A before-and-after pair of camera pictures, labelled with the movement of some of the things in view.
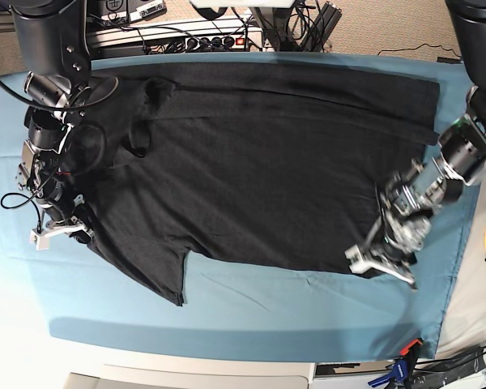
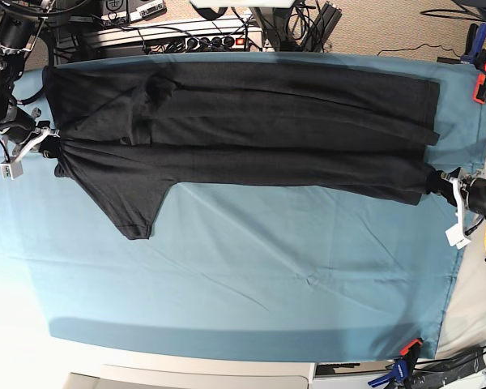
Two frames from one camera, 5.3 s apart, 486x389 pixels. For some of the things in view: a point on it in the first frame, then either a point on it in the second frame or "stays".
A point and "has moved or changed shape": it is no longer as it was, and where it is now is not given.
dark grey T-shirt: [278, 162] has moved or changed shape
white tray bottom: [195, 376] stays
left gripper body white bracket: [360, 263] → [456, 234]
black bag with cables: [434, 374] stays
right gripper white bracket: [40, 237] → [50, 147]
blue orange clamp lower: [403, 365] stays
